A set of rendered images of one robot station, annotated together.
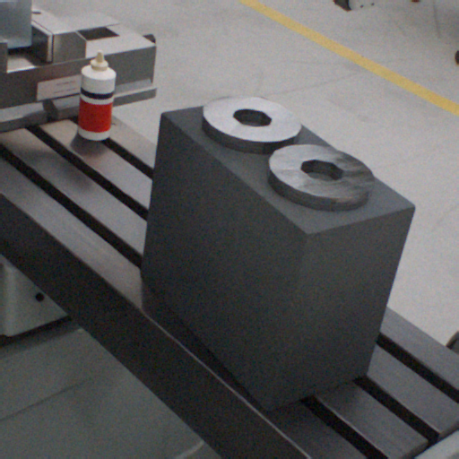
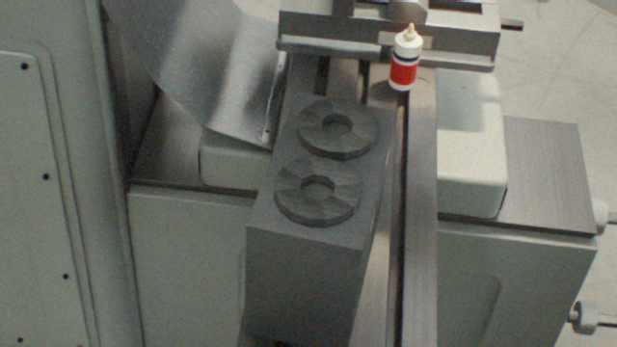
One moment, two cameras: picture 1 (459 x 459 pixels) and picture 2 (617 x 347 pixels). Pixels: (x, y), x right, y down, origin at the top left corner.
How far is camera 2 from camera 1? 68 cm
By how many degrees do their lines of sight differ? 41
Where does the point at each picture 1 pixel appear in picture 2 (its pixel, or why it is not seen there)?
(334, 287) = (285, 275)
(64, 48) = (406, 13)
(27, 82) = (370, 28)
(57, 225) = not seen: hidden behind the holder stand
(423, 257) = not seen: outside the picture
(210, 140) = (295, 127)
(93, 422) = not seen: hidden behind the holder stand
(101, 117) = (400, 74)
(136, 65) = (477, 42)
